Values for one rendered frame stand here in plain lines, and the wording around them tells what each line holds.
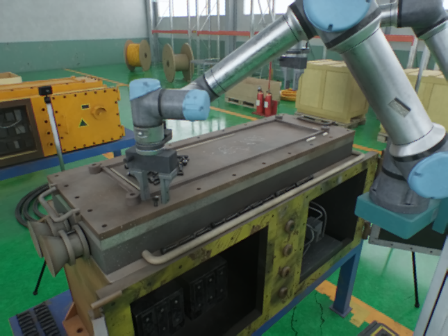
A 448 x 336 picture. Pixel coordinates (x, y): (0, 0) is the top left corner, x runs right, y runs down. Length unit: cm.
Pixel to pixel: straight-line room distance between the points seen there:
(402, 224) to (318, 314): 165
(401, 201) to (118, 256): 76
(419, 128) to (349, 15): 27
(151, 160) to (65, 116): 272
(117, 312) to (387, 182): 78
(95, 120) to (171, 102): 289
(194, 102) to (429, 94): 518
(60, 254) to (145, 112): 45
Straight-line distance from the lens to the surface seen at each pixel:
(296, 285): 162
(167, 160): 83
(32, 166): 358
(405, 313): 275
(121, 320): 96
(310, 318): 249
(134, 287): 91
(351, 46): 71
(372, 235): 208
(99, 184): 112
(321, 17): 67
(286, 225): 129
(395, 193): 96
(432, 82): 574
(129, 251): 94
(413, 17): 136
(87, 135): 364
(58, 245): 99
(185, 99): 76
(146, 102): 80
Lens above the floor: 184
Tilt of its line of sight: 24 degrees down
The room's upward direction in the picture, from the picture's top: straight up
